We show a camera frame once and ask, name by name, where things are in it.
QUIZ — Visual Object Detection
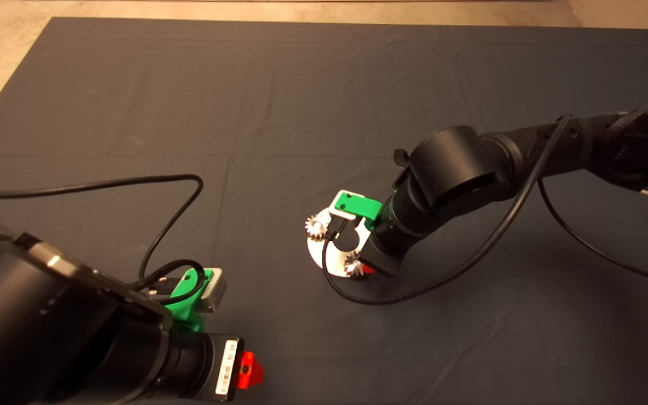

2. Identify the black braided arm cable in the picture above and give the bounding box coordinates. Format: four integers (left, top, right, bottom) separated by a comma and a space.
605, 100, 648, 133

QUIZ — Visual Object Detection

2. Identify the black left camera cable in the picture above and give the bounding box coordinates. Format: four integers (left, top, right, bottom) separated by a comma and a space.
0, 174, 215, 304

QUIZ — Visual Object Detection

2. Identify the dark grey table cloth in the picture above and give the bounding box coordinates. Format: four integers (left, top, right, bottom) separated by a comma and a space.
0, 17, 648, 405

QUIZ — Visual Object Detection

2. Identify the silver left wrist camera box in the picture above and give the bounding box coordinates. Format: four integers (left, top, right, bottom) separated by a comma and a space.
199, 268, 228, 313

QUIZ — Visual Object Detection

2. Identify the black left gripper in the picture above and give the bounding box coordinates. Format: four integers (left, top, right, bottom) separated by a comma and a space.
161, 332, 265, 403

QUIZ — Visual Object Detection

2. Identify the round metal carrier plate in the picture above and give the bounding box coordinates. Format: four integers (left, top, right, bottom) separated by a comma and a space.
306, 205, 372, 277

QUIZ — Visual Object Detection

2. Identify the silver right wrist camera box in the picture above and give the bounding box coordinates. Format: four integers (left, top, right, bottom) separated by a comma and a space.
328, 190, 367, 220

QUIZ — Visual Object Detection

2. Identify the green left camera mount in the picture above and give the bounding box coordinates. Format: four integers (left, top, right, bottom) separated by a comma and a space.
166, 269, 215, 334

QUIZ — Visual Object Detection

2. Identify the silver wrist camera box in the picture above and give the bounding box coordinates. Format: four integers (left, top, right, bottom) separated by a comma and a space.
328, 190, 367, 220
199, 268, 228, 313

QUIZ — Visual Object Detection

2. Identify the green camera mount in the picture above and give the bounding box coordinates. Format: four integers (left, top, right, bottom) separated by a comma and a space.
335, 192, 384, 231
166, 269, 215, 334

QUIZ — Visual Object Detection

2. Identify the small steel planetary gear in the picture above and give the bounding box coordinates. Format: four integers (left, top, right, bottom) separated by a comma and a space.
304, 215, 329, 241
344, 253, 365, 278

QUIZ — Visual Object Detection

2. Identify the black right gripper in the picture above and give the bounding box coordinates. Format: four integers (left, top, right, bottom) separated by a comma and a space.
358, 225, 409, 277

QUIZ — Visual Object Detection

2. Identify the green right camera mount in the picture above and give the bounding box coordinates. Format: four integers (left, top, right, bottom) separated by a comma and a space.
335, 192, 384, 231

